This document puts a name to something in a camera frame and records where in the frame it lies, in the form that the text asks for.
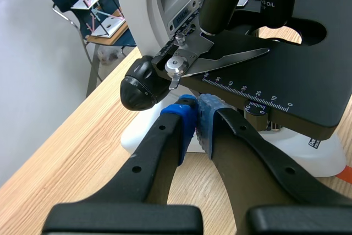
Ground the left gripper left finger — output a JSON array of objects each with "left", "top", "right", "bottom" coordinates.
[{"left": 41, "top": 94, "right": 204, "bottom": 235}]

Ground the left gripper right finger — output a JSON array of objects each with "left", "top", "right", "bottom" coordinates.
[{"left": 195, "top": 94, "right": 352, "bottom": 235}]

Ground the white and black microscope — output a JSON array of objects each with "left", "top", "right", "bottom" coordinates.
[{"left": 115, "top": 0, "right": 352, "bottom": 178}]

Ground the dark blue chair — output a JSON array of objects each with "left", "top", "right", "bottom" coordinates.
[{"left": 28, "top": 0, "right": 138, "bottom": 98}]

